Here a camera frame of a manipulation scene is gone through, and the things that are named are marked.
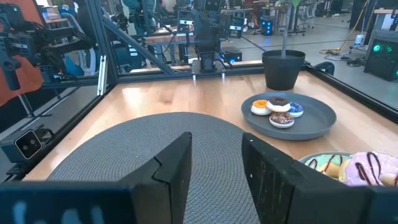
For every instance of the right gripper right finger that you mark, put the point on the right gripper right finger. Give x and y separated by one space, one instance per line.
280 193

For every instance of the black computer with green lights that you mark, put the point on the black computer with green lights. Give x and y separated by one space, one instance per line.
382 62

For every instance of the small plain chocolate donut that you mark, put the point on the small plain chocolate donut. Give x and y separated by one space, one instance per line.
278 104

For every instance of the green artificial plant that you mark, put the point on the green artificial plant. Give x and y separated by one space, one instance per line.
286 28

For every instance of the small orange donut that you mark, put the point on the small orange donut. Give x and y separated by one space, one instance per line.
258 107

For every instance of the black plant pot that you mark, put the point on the black plant pot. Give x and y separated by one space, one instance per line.
281 73

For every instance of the dark grey plate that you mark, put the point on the dark grey plate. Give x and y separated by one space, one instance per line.
314 124

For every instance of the silver frame bracket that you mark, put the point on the silver frame bracket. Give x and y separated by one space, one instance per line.
101 74

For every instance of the white can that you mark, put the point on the white can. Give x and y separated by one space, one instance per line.
359 41

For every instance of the wooden background table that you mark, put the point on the wooden background table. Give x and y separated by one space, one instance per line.
168 39

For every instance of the small brown sprinkled donut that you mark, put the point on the small brown sprinkled donut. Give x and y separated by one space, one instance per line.
281 120

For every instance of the grey table-level camera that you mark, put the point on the grey table-level camera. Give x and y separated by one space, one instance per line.
26 146

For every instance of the green donut chocolate drizzle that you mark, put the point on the green donut chocolate drizzle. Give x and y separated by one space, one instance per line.
317 160

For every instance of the round grey woven placemat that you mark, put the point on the round grey woven placemat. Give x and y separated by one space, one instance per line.
109 155

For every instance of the black box with blue light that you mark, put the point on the black box with blue light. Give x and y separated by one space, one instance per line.
267 27
231 56

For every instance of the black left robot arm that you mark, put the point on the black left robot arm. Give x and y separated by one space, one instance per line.
206 34

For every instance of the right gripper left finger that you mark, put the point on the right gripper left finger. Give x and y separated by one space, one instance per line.
161 186

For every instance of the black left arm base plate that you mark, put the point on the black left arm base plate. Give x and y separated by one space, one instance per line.
196 68

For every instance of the pink donut chocolate drizzle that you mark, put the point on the pink donut chocolate drizzle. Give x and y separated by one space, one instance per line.
360 168

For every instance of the small blue striped donut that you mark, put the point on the small blue striped donut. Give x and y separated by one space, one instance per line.
297 109

